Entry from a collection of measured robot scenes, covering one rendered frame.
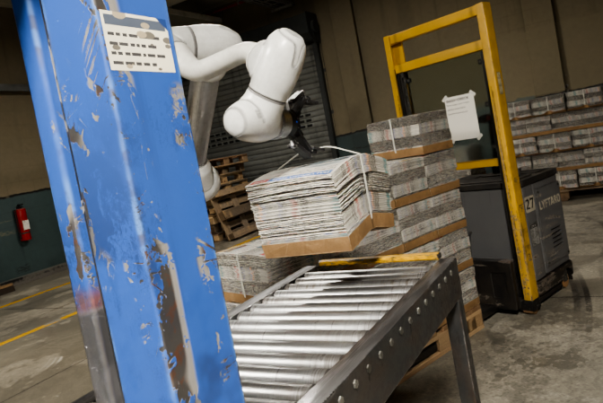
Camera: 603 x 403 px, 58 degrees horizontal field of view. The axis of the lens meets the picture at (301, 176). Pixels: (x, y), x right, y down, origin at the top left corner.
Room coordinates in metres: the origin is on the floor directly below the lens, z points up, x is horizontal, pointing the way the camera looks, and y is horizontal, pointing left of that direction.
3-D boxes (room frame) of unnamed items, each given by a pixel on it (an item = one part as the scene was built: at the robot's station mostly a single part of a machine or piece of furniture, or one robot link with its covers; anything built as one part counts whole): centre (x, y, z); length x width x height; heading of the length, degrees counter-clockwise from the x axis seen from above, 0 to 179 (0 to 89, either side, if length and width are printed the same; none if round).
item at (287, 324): (1.36, 0.08, 0.77); 0.47 x 0.05 x 0.05; 60
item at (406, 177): (2.99, -0.43, 0.95); 0.38 x 0.29 x 0.23; 40
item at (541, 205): (3.71, -1.26, 0.40); 0.69 x 0.55 x 0.80; 41
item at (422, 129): (3.18, -0.66, 0.65); 0.39 x 0.30 x 1.29; 41
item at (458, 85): (3.48, -1.00, 1.28); 0.57 x 0.01 x 0.65; 41
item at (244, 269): (2.71, -0.11, 0.42); 1.17 x 0.39 x 0.83; 131
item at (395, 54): (3.72, -0.77, 0.97); 0.09 x 0.09 x 1.75; 41
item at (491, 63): (3.22, -1.20, 0.97); 0.09 x 0.09 x 1.75; 41
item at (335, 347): (1.25, 0.15, 0.77); 0.47 x 0.05 x 0.05; 60
